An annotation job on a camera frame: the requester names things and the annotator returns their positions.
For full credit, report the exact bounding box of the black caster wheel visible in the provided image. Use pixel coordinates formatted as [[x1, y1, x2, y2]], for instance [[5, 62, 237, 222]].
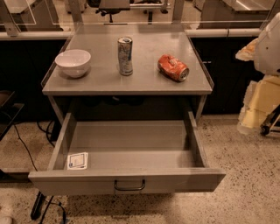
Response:
[[261, 125, 270, 136]]

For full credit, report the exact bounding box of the black office chair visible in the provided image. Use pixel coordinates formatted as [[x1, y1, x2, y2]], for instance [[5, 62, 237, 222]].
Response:
[[94, 0, 134, 23]]

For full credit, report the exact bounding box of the white label sticker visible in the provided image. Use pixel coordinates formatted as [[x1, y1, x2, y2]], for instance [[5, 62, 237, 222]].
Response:
[[67, 152, 88, 170]]

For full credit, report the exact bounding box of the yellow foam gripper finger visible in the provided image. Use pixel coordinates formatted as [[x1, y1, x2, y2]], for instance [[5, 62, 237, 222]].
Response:
[[237, 75, 280, 134]]

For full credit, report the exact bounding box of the open grey top drawer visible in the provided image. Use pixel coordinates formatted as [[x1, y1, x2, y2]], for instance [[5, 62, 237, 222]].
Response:
[[29, 111, 226, 195]]

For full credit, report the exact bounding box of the white ceramic bowl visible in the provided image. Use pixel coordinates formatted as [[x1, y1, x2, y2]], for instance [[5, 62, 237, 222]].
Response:
[[55, 49, 91, 78]]

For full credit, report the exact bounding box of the white horizontal rail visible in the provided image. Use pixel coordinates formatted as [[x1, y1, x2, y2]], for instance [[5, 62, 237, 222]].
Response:
[[0, 28, 262, 41]]

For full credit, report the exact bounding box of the black floor cable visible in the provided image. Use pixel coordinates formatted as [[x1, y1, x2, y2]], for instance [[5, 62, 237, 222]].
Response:
[[11, 122, 39, 172]]

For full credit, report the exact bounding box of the grey metal drawer cabinet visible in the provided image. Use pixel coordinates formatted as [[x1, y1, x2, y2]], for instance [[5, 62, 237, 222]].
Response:
[[43, 24, 214, 116]]

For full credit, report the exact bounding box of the silver blue redbull can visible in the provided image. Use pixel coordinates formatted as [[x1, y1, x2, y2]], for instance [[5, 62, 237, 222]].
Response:
[[117, 37, 133, 75]]

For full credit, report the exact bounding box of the black drawer handle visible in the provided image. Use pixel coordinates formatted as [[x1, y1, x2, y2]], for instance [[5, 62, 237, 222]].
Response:
[[114, 179, 146, 192]]

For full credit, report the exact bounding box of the black stand at left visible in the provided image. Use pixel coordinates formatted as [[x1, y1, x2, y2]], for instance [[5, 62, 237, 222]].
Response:
[[0, 90, 24, 141]]

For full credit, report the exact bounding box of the crushed orange soda can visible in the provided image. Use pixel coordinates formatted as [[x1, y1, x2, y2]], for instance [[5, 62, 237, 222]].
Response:
[[157, 54, 189, 82]]

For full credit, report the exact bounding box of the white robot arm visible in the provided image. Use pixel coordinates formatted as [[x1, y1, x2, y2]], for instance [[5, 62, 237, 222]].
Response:
[[235, 12, 280, 134]]

